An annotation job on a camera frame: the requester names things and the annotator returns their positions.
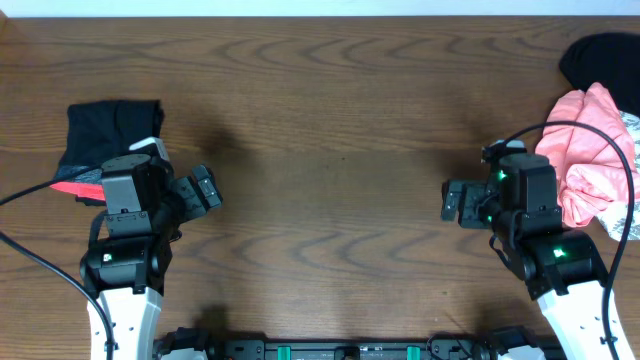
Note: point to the pink garment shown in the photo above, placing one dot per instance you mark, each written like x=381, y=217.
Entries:
x=590, y=175

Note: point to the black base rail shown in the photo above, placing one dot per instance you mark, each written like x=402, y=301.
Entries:
x=506, y=343

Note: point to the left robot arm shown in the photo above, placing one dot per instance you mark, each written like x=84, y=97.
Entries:
x=124, y=273

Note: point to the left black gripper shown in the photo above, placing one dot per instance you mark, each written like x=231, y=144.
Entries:
x=198, y=194

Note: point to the black leggings red waistband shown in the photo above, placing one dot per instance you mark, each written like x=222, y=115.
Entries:
x=97, y=132

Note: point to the white floral garment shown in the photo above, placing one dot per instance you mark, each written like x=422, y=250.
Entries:
x=614, y=217

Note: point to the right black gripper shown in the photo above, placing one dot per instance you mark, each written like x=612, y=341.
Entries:
x=463, y=201

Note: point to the black garment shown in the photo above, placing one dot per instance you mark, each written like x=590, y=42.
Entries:
x=611, y=59

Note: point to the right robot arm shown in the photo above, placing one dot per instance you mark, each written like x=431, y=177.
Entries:
x=561, y=268

